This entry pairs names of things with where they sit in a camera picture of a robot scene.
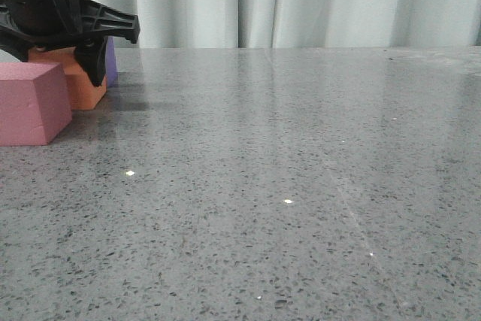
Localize purple foam cube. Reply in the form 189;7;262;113
105;37;118;87

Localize pale green curtain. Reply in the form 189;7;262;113
96;0;480;48

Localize orange foam cube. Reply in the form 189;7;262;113
29;47;107;111

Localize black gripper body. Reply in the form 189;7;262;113
1;0;140;50

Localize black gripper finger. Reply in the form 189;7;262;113
0;28;30;62
74;37;107;87

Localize pink foam cube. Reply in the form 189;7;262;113
1;62;72;146

